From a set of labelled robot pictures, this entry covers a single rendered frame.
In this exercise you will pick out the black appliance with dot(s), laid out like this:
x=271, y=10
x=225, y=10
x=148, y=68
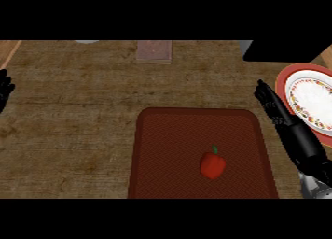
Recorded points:
x=281, y=49

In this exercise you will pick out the pale grey round object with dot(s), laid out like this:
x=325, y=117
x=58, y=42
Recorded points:
x=86, y=41

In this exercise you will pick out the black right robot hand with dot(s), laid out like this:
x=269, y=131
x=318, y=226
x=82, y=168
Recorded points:
x=291, y=130

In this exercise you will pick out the red bell pepper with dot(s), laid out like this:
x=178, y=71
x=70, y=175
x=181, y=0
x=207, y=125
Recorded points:
x=212, y=165

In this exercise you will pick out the white floral plate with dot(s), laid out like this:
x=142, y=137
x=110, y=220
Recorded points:
x=316, y=101

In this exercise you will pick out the dark red tray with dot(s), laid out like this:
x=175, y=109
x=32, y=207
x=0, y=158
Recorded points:
x=201, y=149

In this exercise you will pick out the orange round placemat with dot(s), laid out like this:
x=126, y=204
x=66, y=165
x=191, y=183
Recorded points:
x=281, y=82

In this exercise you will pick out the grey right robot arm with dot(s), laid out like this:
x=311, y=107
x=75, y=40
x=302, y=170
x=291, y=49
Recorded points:
x=316, y=188

